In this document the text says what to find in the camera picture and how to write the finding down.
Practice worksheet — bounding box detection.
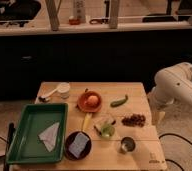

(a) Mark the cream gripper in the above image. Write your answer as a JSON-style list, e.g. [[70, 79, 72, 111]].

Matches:
[[150, 104, 165, 125]]

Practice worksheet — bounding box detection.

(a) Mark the green pepper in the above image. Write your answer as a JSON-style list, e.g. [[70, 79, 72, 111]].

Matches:
[[110, 95, 128, 107]]

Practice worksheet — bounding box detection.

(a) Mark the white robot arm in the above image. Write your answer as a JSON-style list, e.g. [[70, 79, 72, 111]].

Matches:
[[147, 62, 192, 125]]

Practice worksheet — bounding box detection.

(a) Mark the small metal cup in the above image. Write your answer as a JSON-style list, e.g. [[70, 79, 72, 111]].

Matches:
[[120, 137, 136, 153]]

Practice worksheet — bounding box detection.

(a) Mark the white cup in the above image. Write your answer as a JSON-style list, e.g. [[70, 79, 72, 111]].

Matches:
[[57, 82, 70, 99]]

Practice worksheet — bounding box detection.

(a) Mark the bunch of dark grapes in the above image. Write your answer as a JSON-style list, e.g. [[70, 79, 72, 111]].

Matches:
[[122, 114, 146, 127]]

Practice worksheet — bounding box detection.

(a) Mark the orange fruit in pan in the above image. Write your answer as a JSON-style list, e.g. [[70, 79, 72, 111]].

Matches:
[[86, 95, 99, 106]]

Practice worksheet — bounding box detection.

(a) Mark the dark round bowl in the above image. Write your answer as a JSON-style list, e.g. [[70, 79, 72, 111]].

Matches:
[[65, 131, 92, 160]]

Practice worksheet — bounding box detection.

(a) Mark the blue grey sponge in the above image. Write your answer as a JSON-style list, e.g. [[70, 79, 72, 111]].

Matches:
[[69, 132, 89, 158]]

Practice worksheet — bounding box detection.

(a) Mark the white folded cloth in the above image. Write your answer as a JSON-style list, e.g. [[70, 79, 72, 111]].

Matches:
[[38, 122, 60, 152]]

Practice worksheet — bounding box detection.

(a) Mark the red object on ledge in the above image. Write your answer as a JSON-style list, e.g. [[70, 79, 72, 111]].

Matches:
[[68, 16, 80, 25]]

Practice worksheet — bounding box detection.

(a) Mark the green plastic tray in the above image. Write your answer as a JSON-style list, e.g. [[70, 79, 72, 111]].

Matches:
[[6, 103, 68, 164]]

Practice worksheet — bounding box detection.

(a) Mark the black pole beside table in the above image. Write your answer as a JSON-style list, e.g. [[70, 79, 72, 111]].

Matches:
[[3, 123, 15, 171]]

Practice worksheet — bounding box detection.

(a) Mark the black office chair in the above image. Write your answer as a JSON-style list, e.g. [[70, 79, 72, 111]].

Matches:
[[0, 0, 41, 27]]

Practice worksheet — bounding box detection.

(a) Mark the black cable on floor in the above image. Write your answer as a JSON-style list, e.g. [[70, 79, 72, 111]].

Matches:
[[158, 132, 192, 171]]

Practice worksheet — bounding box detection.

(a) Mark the orange pan with yellow handle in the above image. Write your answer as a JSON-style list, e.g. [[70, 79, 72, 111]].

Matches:
[[77, 91, 102, 131]]

